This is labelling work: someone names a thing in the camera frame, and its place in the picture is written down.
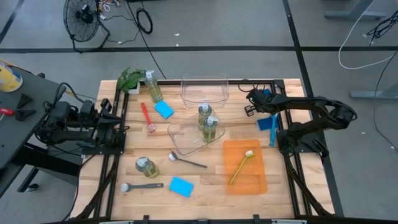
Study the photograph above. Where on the orange translucent mat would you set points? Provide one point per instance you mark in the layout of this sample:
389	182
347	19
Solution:
245	174

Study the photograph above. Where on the black triangular part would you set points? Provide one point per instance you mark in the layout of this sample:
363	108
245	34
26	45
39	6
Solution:
25	114
25	101

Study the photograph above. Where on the dark grey side table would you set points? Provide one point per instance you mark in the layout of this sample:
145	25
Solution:
40	88

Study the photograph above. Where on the clear yellow soap pump bottle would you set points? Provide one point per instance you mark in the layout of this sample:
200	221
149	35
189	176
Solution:
147	168
210	130
204	113
154	88

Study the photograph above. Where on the black floor fan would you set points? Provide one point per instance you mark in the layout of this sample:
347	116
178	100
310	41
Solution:
81	18

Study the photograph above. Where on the black thin dish brush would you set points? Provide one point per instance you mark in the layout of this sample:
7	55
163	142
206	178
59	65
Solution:
174	155

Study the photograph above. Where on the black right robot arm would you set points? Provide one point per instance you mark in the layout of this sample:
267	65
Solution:
298	102

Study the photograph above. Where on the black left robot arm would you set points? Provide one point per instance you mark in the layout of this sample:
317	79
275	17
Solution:
59	133

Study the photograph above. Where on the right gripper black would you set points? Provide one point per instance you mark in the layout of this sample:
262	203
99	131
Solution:
261	101

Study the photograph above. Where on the grey desk foot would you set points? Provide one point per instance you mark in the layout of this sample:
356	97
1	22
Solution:
373	94
351	15

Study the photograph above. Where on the blue sponge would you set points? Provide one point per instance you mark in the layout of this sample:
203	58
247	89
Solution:
163	109
266	91
263	124
181	186

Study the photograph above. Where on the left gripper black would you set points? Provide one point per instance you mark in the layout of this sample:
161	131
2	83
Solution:
93	113

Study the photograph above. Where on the grey dish brush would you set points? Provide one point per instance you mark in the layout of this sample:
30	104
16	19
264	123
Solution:
146	186

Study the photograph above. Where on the clear plastic bin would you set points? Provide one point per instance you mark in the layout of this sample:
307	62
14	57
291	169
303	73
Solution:
205	93
186	140

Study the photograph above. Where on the red dish brush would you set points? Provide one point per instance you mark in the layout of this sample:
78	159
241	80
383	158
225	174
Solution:
146	115

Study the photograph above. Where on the green plant in white pot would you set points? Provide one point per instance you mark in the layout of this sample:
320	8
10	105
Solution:
129	79

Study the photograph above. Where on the yellow wipes canister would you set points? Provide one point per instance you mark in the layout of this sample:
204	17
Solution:
9	81

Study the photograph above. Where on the white flat bar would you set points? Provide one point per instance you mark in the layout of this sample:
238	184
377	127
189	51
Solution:
118	222
289	221

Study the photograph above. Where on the blue dish brush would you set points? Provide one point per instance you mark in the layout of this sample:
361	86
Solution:
273	133

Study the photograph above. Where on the black frame bracket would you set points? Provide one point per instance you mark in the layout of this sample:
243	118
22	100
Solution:
145	219
256	218

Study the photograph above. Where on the green dish brush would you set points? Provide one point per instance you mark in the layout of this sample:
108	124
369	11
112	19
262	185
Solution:
249	153

